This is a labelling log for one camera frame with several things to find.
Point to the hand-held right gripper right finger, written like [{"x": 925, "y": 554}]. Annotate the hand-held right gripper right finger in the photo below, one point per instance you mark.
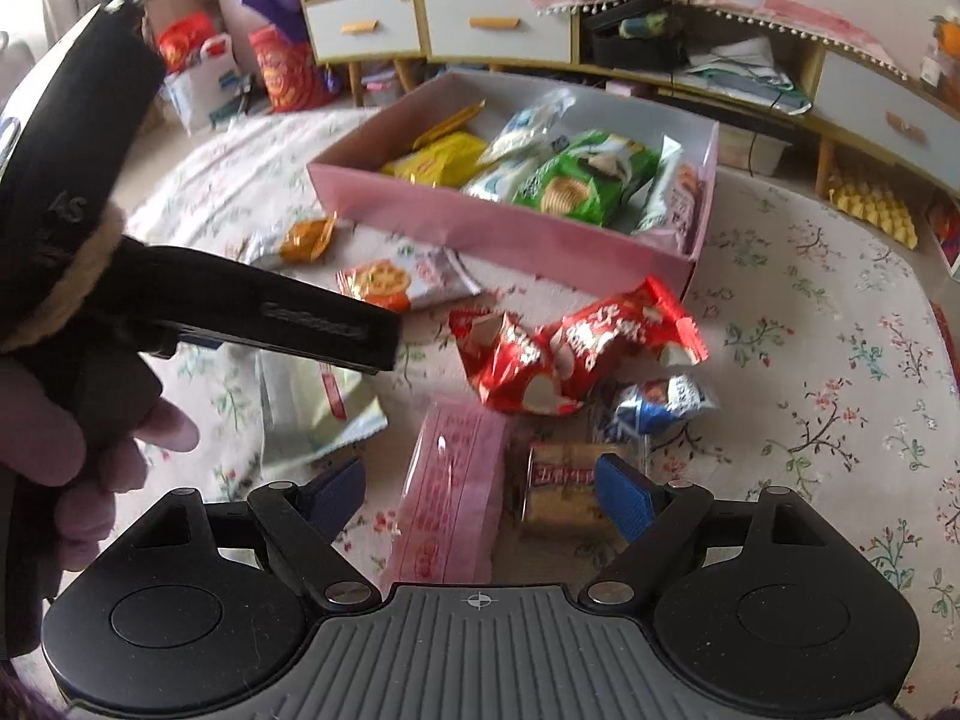
[{"x": 626, "y": 495}]

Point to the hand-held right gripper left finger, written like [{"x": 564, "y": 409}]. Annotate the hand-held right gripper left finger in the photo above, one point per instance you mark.
[{"x": 334, "y": 499}]

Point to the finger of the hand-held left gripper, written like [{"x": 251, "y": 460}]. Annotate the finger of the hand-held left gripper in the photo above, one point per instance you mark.
[{"x": 300, "y": 352}]

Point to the pale translucent snack packet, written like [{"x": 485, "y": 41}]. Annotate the pale translucent snack packet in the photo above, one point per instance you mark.
[{"x": 300, "y": 405}]

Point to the silver orange snack packet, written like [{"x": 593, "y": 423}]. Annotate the silver orange snack packet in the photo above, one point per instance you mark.
[{"x": 307, "y": 240}]

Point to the clear biscuit packet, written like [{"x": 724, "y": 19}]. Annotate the clear biscuit packet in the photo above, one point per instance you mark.
[{"x": 555, "y": 495}]

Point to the small blue snack packet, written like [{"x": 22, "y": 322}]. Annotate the small blue snack packet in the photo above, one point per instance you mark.
[{"x": 660, "y": 405}]

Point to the white packet orange cracker print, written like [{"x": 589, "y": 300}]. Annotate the white packet orange cracker print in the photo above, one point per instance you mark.
[{"x": 390, "y": 281}]

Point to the pink snack packet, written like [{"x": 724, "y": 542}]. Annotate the pink snack packet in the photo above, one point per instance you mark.
[{"x": 450, "y": 487}]

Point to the large red snack packet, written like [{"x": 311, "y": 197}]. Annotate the large red snack packet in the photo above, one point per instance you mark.
[{"x": 615, "y": 330}]

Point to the red white snack packet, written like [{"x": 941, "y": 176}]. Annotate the red white snack packet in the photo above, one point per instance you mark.
[{"x": 510, "y": 360}]

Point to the yellow snack packet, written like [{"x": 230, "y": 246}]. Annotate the yellow snack packet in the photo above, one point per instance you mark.
[{"x": 435, "y": 161}]

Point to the pink cardboard box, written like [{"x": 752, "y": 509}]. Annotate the pink cardboard box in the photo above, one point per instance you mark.
[{"x": 525, "y": 240}]

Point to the thin orange snack packet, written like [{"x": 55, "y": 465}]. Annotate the thin orange snack packet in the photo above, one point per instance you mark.
[{"x": 450, "y": 124}]

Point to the white cookie snack packet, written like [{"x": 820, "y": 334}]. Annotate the white cookie snack packet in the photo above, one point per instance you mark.
[{"x": 671, "y": 195}]

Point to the long white blue snack packet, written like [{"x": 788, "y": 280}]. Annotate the long white blue snack packet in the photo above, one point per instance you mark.
[{"x": 525, "y": 127}]

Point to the green snack packet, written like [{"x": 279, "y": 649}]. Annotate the green snack packet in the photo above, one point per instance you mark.
[{"x": 577, "y": 187}]

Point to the person's left hand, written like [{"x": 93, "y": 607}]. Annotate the person's left hand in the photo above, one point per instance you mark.
[{"x": 37, "y": 427}]

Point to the floral tablecloth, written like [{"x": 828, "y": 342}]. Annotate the floral tablecloth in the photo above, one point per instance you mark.
[{"x": 787, "y": 360}]

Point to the white shopping bag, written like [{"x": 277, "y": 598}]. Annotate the white shopping bag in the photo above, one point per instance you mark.
[{"x": 199, "y": 90}]

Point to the red printed gift bag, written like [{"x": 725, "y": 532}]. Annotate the red printed gift bag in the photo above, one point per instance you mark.
[{"x": 289, "y": 71}]

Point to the red plastic bag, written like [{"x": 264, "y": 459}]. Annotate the red plastic bag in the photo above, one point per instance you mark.
[{"x": 184, "y": 41}]

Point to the small white cabinet drawer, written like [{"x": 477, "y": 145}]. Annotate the small white cabinet drawer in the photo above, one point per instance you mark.
[{"x": 364, "y": 26}]

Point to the wide white cabinet drawer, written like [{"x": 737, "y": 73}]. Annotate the wide white cabinet drawer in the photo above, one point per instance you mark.
[{"x": 495, "y": 22}]

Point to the clear storage box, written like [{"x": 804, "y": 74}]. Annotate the clear storage box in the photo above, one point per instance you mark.
[{"x": 757, "y": 146}]

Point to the yellow egg tray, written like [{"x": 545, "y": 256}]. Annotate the yellow egg tray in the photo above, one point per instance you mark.
[{"x": 874, "y": 206}]

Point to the white plastic crate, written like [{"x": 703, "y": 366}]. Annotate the white plastic crate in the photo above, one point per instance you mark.
[{"x": 946, "y": 236}]

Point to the wooden tv cabinet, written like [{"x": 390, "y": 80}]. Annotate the wooden tv cabinet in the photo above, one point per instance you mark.
[{"x": 750, "y": 101}]

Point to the pile of papers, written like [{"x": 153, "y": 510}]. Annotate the pile of papers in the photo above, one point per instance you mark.
[{"x": 750, "y": 75}]

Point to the black case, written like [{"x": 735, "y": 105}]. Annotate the black case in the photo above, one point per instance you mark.
[{"x": 630, "y": 37}]

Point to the long white cabinet drawer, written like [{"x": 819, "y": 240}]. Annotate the long white cabinet drawer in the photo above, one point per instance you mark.
[{"x": 885, "y": 109}]

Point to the pink floral cloth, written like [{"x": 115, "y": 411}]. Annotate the pink floral cloth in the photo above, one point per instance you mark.
[{"x": 750, "y": 4}]

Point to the orange fruit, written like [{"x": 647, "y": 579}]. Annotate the orange fruit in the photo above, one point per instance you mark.
[{"x": 946, "y": 36}]

